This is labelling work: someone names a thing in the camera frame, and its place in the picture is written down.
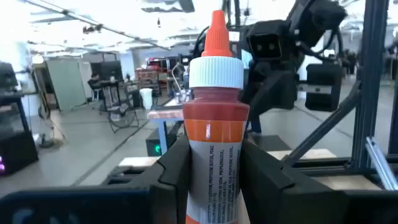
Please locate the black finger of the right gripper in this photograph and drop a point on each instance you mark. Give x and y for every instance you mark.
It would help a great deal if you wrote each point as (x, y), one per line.
(276, 91)

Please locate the black computer tower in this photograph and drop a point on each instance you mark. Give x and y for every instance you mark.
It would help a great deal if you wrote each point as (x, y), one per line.
(155, 146)

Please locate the orange cap food coloring bottle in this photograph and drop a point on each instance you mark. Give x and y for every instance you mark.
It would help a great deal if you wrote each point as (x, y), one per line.
(214, 124)

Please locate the grey partition panel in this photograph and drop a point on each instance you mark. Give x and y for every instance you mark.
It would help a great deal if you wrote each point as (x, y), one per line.
(66, 84)

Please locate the black floor fan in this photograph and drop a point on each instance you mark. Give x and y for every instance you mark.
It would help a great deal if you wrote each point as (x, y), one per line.
(122, 118)

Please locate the black equipment rack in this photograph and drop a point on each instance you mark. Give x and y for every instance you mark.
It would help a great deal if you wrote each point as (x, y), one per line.
(15, 149)

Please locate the white bin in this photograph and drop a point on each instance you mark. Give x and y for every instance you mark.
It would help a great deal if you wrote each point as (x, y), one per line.
(146, 98)

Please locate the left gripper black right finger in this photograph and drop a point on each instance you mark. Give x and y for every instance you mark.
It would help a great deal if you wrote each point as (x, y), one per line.
(311, 208)

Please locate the person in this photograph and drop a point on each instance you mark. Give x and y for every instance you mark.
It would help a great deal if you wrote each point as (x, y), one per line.
(94, 82)

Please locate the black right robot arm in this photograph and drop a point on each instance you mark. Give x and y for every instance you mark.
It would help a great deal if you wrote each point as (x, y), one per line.
(323, 18)

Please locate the wooden table blue legs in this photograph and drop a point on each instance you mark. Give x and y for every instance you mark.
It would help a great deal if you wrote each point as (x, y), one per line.
(164, 114)

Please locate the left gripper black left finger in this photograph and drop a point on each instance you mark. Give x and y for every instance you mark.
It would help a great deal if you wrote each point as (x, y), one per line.
(93, 205)

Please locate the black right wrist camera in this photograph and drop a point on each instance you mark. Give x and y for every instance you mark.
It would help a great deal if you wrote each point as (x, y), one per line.
(267, 40)

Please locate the red shelf unit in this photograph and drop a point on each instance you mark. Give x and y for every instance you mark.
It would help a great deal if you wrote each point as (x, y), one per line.
(149, 74)

